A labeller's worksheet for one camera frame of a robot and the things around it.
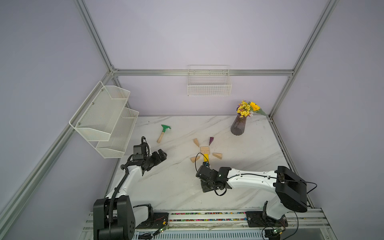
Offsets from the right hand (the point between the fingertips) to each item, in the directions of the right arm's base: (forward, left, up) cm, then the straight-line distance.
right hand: (207, 186), depth 83 cm
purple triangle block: (+33, -5, 0) cm, 33 cm away
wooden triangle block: (+32, +6, -1) cm, 32 cm away
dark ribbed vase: (+40, -25, +3) cm, 48 cm away
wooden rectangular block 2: (+23, -1, -1) cm, 23 cm away
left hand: (+14, +27, +6) cm, 31 cm away
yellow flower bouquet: (+38, -25, +23) cm, 51 cm away
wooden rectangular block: (+26, 0, -1) cm, 26 cm away
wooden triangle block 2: (+17, +7, +1) cm, 19 cm away
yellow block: (+19, -1, -1) cm, 19 cm away
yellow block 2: (+8, 0, +15) cm, 17 cm away
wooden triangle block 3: (+20, -9, -1) cm, 22 cm away
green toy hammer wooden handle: (+44, +29, +1) cm, 53 cm away
